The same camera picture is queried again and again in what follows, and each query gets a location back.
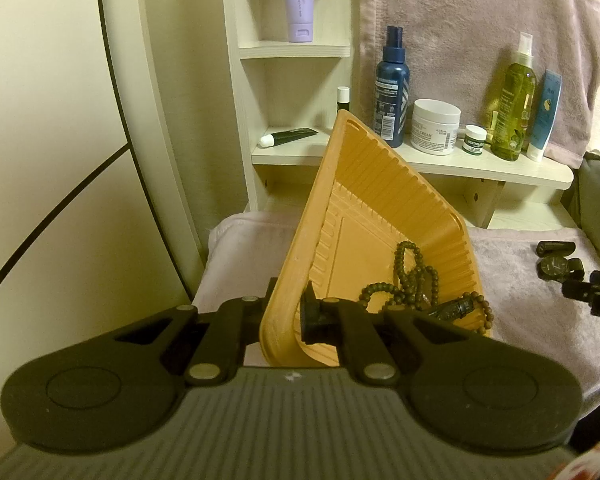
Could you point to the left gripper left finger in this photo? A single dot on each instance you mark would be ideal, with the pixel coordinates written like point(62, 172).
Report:
point(220, 352)

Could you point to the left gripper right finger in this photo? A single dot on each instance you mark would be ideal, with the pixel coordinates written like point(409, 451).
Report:
point(348, 327)

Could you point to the black wrist watch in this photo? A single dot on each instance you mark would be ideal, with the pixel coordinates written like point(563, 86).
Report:
point(559, 268)

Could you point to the orange plastic basket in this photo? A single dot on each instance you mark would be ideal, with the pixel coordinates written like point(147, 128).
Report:
point(364, 200)

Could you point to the black rectangular case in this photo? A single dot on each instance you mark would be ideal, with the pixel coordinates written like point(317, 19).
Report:
point(555, 247)

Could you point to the black tube white cap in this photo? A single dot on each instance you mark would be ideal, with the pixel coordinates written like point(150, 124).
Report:
point(272, 139)

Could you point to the green olive spray bottle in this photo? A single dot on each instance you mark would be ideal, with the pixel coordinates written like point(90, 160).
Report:
point(515, 102)

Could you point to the small green white jar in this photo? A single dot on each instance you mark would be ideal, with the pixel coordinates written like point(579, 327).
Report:
point(474, 139)

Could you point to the blue white tube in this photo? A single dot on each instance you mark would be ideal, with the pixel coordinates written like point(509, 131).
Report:
point(545, 116)

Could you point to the white cream jar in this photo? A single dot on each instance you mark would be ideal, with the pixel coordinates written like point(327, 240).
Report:
point(435, 126)

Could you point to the blue spray bottle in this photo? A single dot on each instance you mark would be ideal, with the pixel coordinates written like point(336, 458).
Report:
point(391, 89)

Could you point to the cream corner shelf unit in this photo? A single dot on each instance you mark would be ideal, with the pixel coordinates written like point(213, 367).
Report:
point(279, 85)

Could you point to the black white lip balm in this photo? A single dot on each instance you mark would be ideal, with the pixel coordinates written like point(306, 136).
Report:
point(343, 98)

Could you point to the pink hanging towel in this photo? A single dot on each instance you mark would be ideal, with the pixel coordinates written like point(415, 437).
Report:
point(458, 52)

